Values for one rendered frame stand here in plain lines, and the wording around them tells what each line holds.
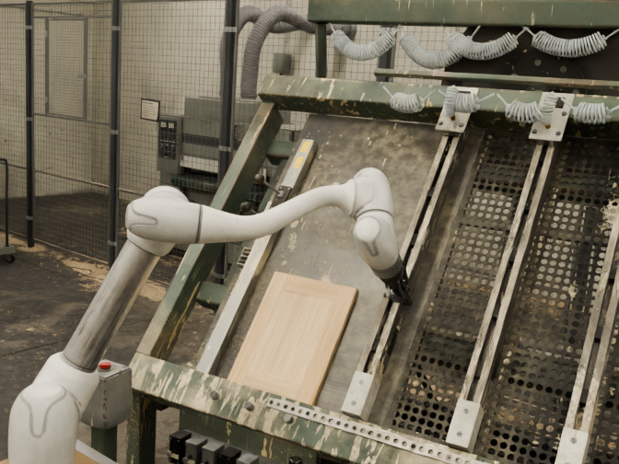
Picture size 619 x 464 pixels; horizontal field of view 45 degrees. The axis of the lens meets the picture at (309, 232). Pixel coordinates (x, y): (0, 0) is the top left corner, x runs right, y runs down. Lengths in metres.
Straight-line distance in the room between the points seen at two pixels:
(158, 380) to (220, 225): 0.80
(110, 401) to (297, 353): 0.59
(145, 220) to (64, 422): 0.54
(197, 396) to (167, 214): 0.76
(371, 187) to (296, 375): 0.67
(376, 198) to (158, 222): 0.58
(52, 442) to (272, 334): 0.80
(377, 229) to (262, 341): 0.70
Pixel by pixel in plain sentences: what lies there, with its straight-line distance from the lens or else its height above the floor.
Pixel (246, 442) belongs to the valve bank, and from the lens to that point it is 2.34.
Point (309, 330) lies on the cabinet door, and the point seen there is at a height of 1.07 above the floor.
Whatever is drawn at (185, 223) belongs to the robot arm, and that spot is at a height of 1.48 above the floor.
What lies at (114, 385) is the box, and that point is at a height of 0.90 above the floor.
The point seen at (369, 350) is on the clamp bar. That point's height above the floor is 1.08.
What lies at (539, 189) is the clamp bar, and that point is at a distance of 2.39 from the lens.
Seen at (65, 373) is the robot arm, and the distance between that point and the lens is 2.12.
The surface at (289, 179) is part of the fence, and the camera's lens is 2.70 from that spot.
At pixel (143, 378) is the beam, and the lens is 2.55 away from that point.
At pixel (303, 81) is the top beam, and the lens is 2.91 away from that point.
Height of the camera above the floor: 1.84
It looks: 11 degrees down
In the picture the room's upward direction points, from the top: 4 degrees clockwise
